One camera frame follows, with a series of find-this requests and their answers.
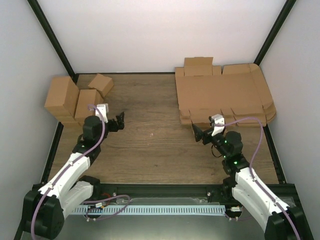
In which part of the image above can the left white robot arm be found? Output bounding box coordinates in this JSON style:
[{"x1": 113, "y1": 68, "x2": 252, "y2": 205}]
[{"x1": 21, "y1": 108, "x2": 125, "y2": 240}]

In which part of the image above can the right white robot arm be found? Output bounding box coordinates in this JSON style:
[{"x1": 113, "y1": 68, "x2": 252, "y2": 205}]
[{"x1": 192, "y1": 124, "x2": 307, "y2": 240}]

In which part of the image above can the small tilted cardboard box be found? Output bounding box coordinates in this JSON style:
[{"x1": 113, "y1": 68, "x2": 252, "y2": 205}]
[{"x1": 88, "y1": 73, "x2": 114, "y2": 98}]

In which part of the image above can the tall folded cardboard box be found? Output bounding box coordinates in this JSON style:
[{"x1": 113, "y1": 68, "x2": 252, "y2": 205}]
[{"x1": 44, "y1": 76, "x2": 80, "y2": 123}]

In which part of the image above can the stack of flat cardboard blanks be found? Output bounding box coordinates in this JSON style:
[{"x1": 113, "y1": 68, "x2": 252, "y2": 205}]
[{"x1": 175, "y1": 57, "x2": 276, "y2": 127}]

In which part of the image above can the clear plastic sheet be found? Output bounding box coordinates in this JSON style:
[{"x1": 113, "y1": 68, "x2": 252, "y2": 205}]
[{"x1": 55, "y1": 199, "x2": 265, "y2": 240}]

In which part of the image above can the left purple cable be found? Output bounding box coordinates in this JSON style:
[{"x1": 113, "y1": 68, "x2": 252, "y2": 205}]
[{"x1": 31, "y1": 104, "x2": 132, "y2": 240}]

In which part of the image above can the purple cable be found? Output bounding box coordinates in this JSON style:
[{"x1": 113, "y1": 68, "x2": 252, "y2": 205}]
[
  {"x1": 222, "y1": 116, "x2": 302, "y2": 240},
  {"x1": 31, "y1": 104, "x2": 132, "y2": 240}
]

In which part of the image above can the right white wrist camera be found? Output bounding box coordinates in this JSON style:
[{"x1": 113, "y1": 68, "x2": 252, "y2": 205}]
[{"x1": 209, "y1": 114, "x2": 225, "y2": 137}]

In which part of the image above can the light blue slotted cable duct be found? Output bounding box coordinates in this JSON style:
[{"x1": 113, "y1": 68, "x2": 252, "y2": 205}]
[{"x1": 71, "y1": 205, "x2": 226, "y2": 217}]

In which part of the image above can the black aluminium frame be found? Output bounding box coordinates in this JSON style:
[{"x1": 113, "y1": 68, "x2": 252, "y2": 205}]
[{"x1": 14, "y1": 0, "x2": 304, "y2": 240}]

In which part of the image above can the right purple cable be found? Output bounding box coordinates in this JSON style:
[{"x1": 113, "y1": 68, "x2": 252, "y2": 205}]
[{"x1": 222, "y1": 116, "x2": 302, "y2": 240}]

